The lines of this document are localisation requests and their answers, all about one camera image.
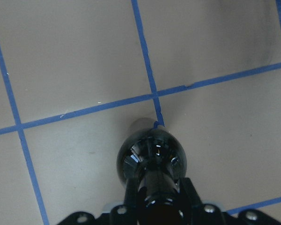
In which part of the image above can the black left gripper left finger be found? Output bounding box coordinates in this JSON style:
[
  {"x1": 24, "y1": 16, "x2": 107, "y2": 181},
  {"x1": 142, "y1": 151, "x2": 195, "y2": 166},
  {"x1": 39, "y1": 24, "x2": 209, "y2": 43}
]
[{"x1": 123, "y1": 178, "x2": 140, "y2": 225}]

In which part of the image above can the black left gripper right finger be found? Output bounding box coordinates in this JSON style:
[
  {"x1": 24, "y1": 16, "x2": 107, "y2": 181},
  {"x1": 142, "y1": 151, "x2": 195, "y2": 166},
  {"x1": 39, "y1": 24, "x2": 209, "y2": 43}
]
[{"x1": 179, "y1": 178, "x2": 202, "y2": 225}]

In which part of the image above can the dark wine bottle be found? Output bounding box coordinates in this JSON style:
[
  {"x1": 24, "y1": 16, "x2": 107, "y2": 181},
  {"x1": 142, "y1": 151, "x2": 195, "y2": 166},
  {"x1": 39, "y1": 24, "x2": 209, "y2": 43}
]
[{"x1": 117, "y1": 128, "x2": 187, "y2": 225}]

